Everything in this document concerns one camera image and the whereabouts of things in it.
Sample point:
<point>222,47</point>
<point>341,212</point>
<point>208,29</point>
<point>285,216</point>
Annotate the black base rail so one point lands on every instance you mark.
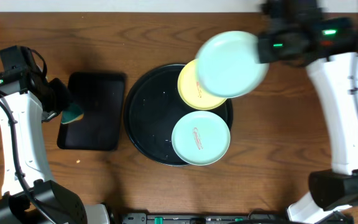
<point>143,218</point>

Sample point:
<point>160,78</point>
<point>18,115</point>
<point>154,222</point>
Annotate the green yellow sponge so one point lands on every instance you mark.
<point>72,113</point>

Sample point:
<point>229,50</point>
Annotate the light green plate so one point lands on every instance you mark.
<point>201,138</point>
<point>228,65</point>

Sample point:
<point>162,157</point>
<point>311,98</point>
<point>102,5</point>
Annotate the round black tray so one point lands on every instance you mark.
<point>152,109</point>

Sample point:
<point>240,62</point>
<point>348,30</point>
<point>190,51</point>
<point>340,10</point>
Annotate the light green plate front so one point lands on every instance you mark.
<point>201,138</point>

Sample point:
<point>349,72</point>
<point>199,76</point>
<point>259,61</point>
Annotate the yellow plate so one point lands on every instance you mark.
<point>191,91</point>

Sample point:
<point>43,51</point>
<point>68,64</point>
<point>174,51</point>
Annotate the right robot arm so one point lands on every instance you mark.
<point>328,49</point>

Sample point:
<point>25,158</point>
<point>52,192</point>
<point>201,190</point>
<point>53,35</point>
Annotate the rectangular black tray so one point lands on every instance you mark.
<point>101,97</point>

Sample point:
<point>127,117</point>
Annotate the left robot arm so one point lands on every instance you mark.
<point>29,191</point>

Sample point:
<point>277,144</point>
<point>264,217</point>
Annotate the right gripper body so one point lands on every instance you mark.
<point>275,44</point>

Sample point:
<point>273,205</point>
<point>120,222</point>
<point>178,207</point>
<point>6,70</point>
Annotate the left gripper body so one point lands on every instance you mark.
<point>57,100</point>

